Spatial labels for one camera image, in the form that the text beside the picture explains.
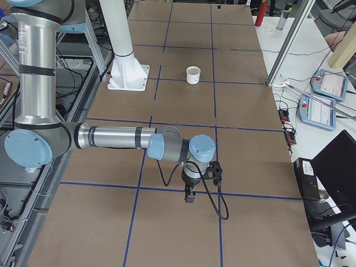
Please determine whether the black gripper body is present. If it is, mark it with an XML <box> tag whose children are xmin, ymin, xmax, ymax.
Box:
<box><xmin>181</xmin><ymin>171</ymin><xmax>200</xmax><ymax>191</ymax></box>

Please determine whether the white smiley mug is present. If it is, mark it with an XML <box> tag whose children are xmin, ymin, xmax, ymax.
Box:
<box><xmin>186</xmin><ymin>66</ymin><xmax>201</xmax><ymax>85</ymax></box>

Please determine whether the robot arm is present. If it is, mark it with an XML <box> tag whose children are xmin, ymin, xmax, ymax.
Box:
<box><xmin>4</xmin><ymin>1</ymin><xmax>217</xmax><ymax>202</ymax></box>

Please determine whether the orange black usb hub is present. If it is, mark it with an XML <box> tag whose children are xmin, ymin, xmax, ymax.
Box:
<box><xmin>278</xmin><ymin>109</ymin><xmax>290</xmax><ymax>123</ymax></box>

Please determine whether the black desktop box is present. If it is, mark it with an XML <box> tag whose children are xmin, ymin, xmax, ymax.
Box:
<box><xmin>293</xmin><ymin>157</ymin><xmax>320</xmax><ymax>201</ymax></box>

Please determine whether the black monitor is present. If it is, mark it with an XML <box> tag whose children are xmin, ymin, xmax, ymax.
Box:
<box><xmin>309</xmin><ymin>130</ymin><xmax>355</xmax><ymax>231</ymax></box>

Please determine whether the near teach pendant tablet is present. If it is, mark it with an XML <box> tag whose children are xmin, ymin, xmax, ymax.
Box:
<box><xmin>298</xmin><ymin>95</ymin><xmax>336</xmax><ymax>131</ymax></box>

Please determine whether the teach pendant tablet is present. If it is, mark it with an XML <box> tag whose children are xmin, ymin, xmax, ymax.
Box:
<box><xmin>311</xmin><ymin>69</ymin><xmax>349</xmax><ymax>102</ymax></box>
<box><xmin>298</xmin><ymin>95</ymin><xmax>336</xmax><ymax>131</ymax></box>

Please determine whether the silver reacher grabber stick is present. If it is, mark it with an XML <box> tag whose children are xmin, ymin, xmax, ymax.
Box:
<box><xmin>282</xmin><ymin>82</ymin><xmax>355</xmax><ymax>121</ymax></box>

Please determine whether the far teach pendant tablet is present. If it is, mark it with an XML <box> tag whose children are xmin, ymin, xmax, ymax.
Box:
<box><xmin>311</xmin><ymin>69</ymin><xmax>349</xmax><ymax>102</ymax></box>

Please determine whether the clear grey water bottle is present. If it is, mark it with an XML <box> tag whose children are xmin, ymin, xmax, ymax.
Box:
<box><xmin>276</xmin><ymin>3</ymin><xmax>293</xmax><ymax>31</ymax></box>

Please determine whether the red water bottle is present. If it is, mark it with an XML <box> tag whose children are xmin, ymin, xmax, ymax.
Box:
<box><xmin>255</xmin><ymin>0</ymin><xmax>269</xmax><ymax>27</ymax></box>

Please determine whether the wooden beam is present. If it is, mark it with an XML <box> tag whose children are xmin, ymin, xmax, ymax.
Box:
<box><xmin>328</xmin><ymin>23</ymin><xmax>356</xmax><ymax>68</ymax></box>

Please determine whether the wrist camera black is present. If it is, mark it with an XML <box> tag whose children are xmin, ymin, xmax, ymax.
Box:
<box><xmin>203</xmin><ymin>161</ymin><xmax>223</xmax><ymax>186</ymax></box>

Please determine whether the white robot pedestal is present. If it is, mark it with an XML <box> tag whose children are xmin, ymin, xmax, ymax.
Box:
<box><xmin>100</xmin><ymin>0</ymin><xmax>150</xmax><ymax>92</ymax></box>

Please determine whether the aluminium frame post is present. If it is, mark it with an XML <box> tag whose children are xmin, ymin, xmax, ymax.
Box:
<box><xmin>266</xmin><ymin>0</ymin><xmax>315</xmax><ymax>86</ymax></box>

